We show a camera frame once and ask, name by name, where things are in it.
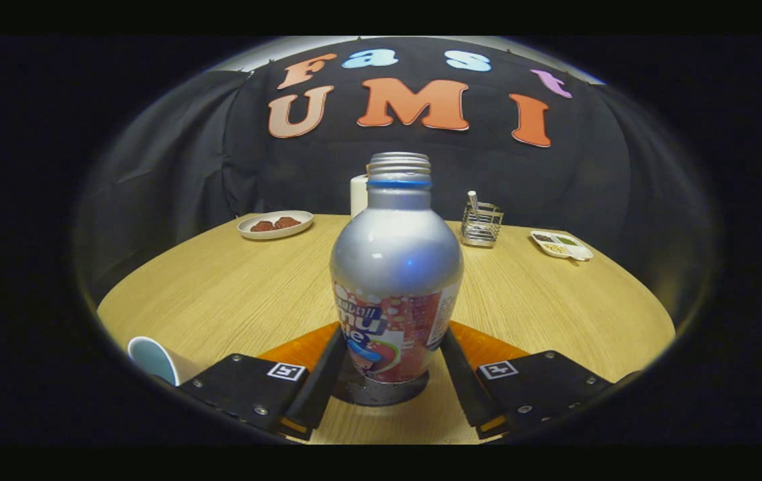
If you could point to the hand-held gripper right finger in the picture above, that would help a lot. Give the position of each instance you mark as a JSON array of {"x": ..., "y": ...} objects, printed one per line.
[{"x": 464, "y": 387}]

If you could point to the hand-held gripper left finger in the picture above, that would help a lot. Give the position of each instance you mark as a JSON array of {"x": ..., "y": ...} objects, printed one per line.
[{"x": 317, "y": 394}]

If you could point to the dark brown round coaster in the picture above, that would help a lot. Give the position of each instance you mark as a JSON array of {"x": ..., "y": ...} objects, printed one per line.
[{"x": 381, "y": 395}]

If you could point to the silver juice bottle pink label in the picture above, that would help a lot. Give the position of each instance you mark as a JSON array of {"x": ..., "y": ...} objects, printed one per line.
[{"x": 394, "y": 260}]

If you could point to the white cup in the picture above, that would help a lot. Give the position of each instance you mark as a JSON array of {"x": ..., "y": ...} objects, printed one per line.
[{"x": 154, "y": 357}]

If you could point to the wooden table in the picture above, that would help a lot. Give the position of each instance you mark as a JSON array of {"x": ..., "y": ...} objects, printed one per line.
[{"x": 555, "y": 307}]

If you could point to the white round plate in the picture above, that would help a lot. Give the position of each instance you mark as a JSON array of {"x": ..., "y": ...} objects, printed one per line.
[{"x": 254, "y": 234}]

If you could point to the red food piece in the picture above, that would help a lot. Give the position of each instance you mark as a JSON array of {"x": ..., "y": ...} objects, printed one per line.
[
  {"x": 262, "y": 226},
  {"x": 287, "y": 222}
]

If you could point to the white divided tray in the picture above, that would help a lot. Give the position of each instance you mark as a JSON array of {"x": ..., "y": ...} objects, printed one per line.
[{"x": 578, "y": 252}]

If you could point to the white utensil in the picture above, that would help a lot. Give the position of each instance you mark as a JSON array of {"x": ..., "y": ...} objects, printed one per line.
[{"x": 472, "y": 199}]

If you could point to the white toaster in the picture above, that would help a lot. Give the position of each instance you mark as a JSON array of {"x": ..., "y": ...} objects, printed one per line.
[{"x": 358, "y": 197}]

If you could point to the black backdrop cloth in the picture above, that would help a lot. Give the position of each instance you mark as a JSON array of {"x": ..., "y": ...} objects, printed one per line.
[{"x": 555, "y": 180}]

